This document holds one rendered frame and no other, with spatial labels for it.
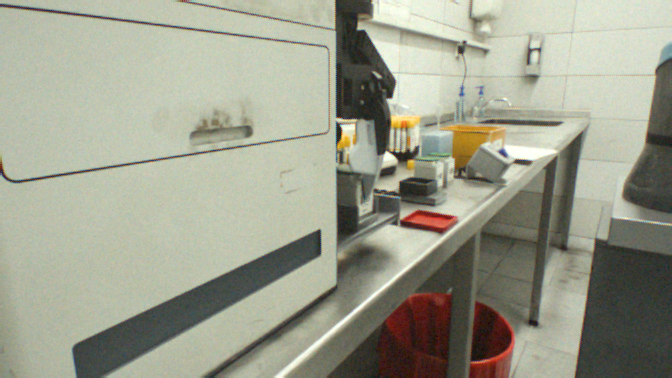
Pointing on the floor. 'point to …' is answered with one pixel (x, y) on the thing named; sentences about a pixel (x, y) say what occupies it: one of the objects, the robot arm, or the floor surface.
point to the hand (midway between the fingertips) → (349, 183)
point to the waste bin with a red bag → (415, 314)
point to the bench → (420, 261)
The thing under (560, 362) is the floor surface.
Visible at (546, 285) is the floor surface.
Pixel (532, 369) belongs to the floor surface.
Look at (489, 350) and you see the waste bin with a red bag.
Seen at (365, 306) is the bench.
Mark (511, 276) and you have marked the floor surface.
